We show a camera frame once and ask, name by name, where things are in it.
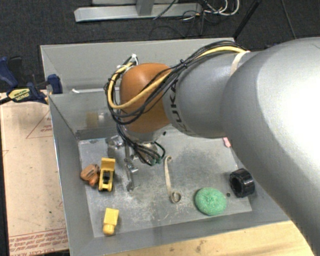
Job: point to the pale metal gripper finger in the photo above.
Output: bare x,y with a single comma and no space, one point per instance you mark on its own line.
130,169
113,142

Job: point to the yellow toy vehicle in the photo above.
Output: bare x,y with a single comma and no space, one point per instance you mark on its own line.
107,175

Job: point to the orange-brown toy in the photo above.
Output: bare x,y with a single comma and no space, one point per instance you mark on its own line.
89,173

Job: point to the beige curled strip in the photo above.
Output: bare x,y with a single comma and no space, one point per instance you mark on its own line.
168,179

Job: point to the grey metal bin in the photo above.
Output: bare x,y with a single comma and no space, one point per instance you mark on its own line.
156,208

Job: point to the yellow plastic block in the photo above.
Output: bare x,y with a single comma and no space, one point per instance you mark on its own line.
111,219

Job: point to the small pink object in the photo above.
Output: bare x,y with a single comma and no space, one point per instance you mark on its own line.
227,142

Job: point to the green round scrubber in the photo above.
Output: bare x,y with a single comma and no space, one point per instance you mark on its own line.
210,201

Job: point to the brown cardboard board, red print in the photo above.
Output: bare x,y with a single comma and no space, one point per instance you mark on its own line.
30,169

